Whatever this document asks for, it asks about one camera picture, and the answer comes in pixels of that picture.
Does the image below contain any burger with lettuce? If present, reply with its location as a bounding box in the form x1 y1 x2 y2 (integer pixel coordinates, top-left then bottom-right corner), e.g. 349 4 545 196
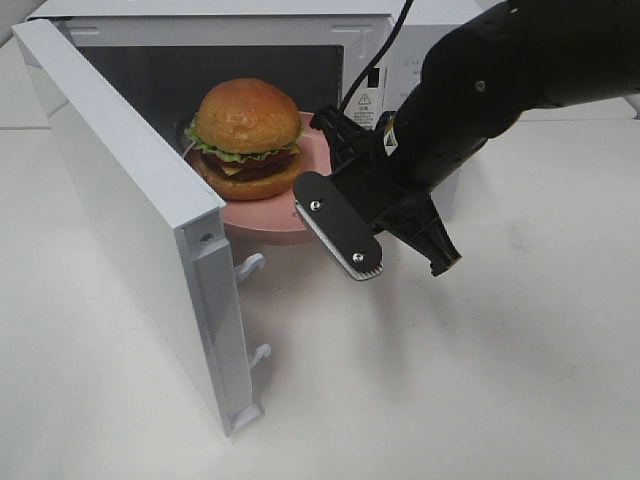
186 78 303 201

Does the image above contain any pink round plate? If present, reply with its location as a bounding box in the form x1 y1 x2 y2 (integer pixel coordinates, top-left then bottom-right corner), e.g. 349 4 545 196
182 111 335 246

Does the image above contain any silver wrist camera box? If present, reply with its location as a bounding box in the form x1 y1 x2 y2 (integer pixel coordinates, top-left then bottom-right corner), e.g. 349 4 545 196
293 171 383 281

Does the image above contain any white adjoining table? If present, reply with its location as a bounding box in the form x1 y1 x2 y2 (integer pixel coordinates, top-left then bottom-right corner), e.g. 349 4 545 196
518 97 637 122

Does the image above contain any white microwave oven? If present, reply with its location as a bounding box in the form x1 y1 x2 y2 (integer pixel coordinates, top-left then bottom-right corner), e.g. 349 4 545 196
25 1 400 158

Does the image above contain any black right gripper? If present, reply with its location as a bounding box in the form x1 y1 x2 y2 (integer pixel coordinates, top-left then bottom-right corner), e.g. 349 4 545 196
312 105 461 276

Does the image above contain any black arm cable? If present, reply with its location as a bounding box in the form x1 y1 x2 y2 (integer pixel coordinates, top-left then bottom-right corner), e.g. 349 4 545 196
339 0 415 115

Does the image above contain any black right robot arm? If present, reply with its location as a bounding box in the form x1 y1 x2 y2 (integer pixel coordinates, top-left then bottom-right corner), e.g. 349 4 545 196
293 1 639 281

